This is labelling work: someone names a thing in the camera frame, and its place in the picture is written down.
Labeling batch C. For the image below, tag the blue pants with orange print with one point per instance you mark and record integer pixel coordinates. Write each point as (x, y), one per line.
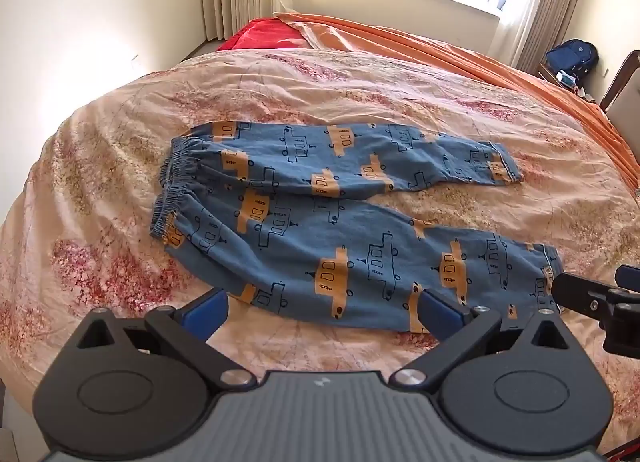
(300, 222)

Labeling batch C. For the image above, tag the orange bed sheet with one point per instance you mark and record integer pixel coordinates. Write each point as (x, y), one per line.
(450, 49)

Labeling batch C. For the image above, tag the blue backpack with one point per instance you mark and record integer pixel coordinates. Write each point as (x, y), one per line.
(572, 56)

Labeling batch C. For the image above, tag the floral pink bed cover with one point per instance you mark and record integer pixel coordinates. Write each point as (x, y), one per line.
(125, 167)

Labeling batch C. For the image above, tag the red blanket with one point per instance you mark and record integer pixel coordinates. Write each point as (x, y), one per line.
(265, 34)

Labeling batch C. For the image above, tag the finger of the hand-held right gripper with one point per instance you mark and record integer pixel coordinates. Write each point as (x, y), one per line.
(575, 292)
(629, 276)

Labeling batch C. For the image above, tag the wooden chair frame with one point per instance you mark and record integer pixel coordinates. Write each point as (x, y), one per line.
(612, 77)

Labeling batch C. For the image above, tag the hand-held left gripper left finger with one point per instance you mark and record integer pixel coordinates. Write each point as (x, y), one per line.
(206, 313)

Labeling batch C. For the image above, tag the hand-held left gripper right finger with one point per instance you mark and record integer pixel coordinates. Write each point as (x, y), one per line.
(440, 313)

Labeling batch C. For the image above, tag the wooden bedside table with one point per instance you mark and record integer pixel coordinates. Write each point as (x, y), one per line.
(550, 79)

